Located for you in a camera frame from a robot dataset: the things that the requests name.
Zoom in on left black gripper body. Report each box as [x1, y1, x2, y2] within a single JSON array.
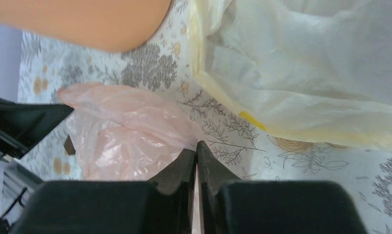
[[0, 98, 74, 161]]

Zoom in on floral table mat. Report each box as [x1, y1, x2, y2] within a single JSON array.
[[18, 0, 392, 234]]

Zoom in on yellowish translucent trash bag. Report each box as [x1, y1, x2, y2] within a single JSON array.
[[187, 0, 392, 151]]

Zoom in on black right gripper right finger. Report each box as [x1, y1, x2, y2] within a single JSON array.
[[197, 141, 366, 234]]

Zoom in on orange plastic trash bin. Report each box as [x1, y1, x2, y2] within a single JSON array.
[[0, 0, 172, 53]]

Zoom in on small brown block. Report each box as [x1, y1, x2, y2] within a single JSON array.
[[63, 136, 76, 156]]

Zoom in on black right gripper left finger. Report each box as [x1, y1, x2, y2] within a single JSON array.
[[18, 150, 196, 234]]

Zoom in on pink translucent trash bag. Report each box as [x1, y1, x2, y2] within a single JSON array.
[[57, 83, 204, 180]]

